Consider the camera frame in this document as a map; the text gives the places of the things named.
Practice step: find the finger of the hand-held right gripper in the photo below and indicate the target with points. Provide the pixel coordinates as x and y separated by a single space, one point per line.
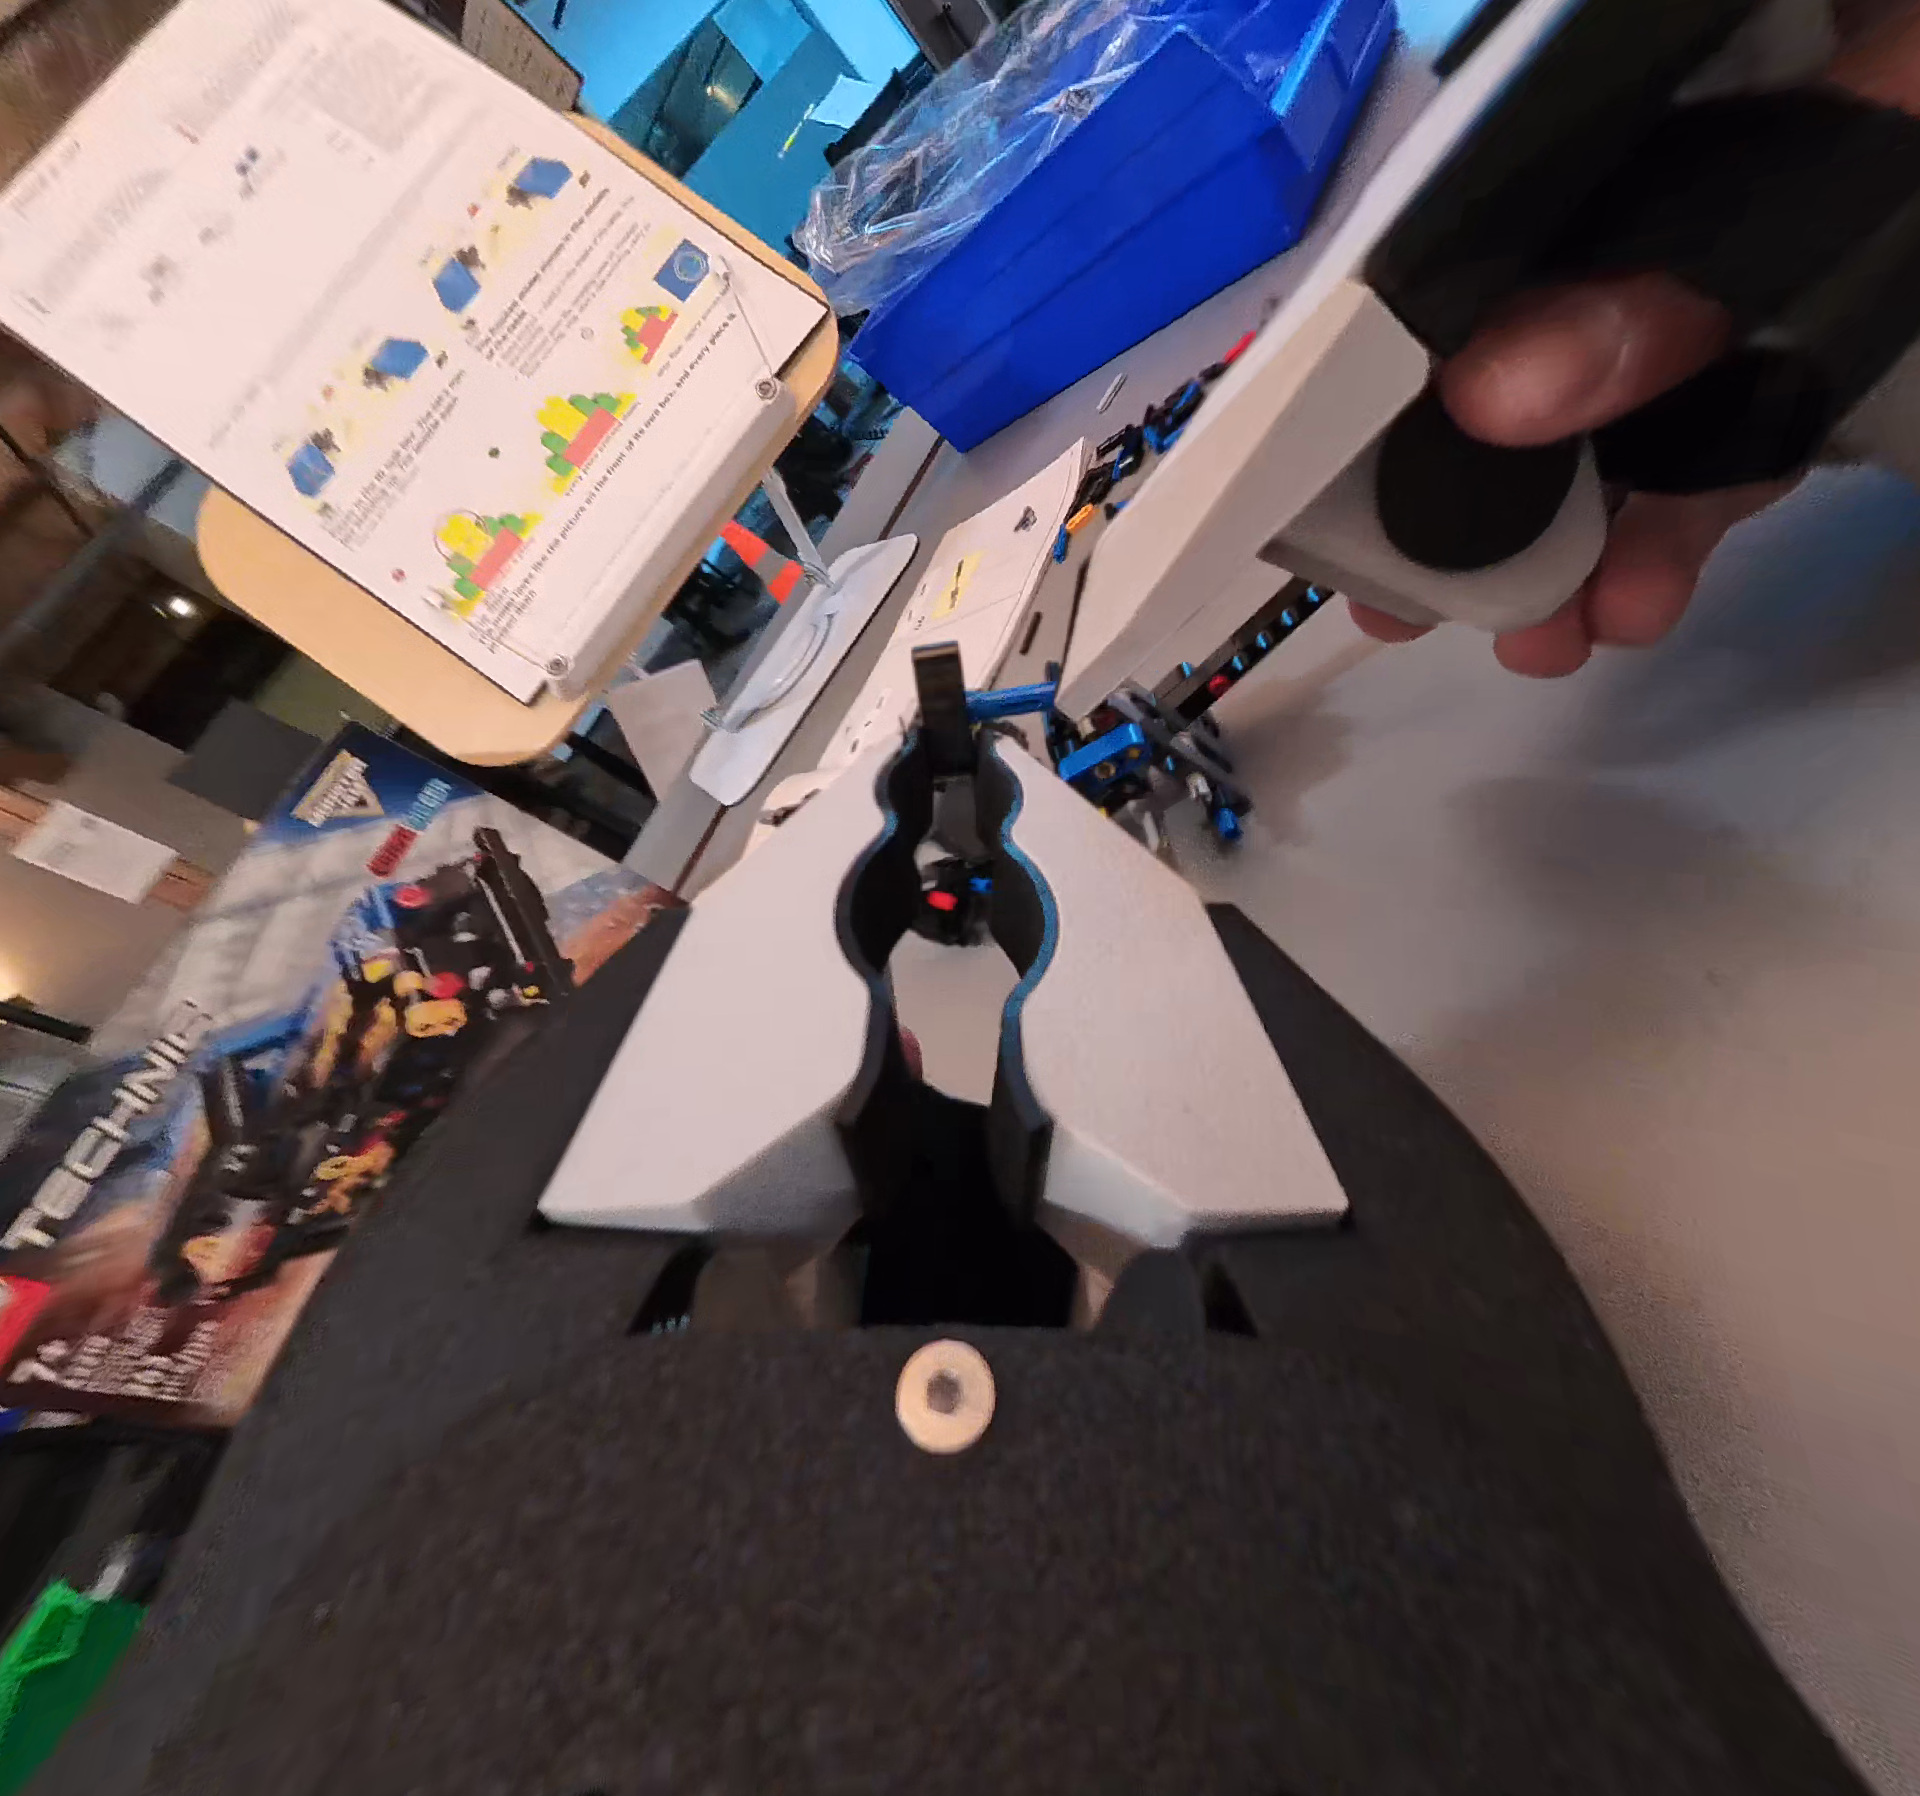
1246 478

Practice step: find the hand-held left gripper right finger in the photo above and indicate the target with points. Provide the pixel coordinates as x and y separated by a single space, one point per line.
1170 1047

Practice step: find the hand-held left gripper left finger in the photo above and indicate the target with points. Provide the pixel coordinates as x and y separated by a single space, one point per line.
720 1047

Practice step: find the small black lego connector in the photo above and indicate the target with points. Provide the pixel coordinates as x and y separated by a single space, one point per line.
937 695

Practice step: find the pile of small lego parts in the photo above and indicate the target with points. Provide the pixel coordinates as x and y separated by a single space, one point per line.
1139 440

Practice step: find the lego instruction booklet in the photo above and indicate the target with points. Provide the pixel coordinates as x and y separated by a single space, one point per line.
990 580

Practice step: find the small lego beam assembly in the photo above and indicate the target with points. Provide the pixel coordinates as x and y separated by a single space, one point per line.
1118 761

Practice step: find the lego set box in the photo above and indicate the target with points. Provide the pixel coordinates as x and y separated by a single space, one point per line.
301 1076

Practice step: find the person's right hand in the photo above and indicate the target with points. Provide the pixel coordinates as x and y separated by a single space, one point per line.
1604 357

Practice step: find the blue plastic bin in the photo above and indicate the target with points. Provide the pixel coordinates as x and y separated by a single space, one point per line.
1125 222

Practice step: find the clear plastic bag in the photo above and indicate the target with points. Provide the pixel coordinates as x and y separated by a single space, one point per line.
975 131

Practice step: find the printed instruction sheet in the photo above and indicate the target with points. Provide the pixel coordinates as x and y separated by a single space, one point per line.
374 252

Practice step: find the green plastic bin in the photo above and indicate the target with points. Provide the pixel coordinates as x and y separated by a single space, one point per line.
62 1662

